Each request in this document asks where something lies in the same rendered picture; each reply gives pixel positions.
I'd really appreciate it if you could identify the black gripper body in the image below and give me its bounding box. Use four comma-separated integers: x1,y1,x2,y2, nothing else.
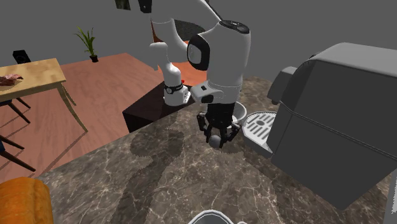
204,102,236,129

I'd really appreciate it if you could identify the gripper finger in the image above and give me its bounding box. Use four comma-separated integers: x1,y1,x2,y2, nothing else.
197,113,214,144
218,123,241,149

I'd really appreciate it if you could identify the white bowl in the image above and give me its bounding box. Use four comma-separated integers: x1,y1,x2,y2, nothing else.
230,102,248,129

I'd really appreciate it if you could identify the small grey round thing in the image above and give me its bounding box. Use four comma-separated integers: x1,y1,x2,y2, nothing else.
208,134,222,148

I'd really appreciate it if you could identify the dark robot stand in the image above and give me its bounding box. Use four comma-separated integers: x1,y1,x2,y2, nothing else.
122,81,197,134

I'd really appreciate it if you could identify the grey coffee machine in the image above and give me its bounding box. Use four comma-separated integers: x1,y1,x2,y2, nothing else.
241,42,397,212

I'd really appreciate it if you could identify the green potted plant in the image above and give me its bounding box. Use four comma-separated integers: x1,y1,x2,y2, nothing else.
73,26,100,64

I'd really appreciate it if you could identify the light wooden table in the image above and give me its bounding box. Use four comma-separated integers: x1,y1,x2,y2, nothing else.
0,57,89,133

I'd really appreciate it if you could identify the grey upright thing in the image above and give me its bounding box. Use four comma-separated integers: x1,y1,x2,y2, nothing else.
384,169,397,224

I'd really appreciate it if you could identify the dark wooden chair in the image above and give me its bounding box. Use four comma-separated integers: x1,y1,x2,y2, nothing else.
0,134,37,172
0,97,32,125

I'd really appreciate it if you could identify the black speaker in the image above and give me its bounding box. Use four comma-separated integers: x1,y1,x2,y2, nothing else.
12,49,32,65

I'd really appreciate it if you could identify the orange sofa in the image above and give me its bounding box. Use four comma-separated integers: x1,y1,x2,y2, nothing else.
0,176,55,224

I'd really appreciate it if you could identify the reddish brown lump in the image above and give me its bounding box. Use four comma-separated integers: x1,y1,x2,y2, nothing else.
0,74,24,87

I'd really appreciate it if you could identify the dark wall picture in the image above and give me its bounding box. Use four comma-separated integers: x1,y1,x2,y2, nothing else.
114,0,131,11

